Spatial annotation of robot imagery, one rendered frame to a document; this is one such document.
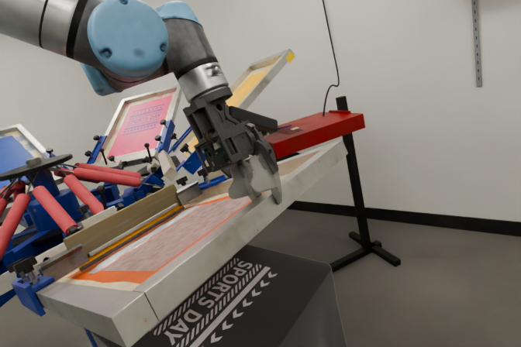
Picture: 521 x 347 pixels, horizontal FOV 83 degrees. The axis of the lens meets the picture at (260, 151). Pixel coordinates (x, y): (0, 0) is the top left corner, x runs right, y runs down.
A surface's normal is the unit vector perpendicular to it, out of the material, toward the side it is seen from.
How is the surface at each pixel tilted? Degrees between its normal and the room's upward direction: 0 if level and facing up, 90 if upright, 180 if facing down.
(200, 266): 75
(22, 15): 112
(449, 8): 90
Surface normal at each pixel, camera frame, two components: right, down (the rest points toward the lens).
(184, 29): 0.36, -0.11
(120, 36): 0.45, 0.11
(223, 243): 0.68, -0.27
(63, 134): 0.77, -0.03
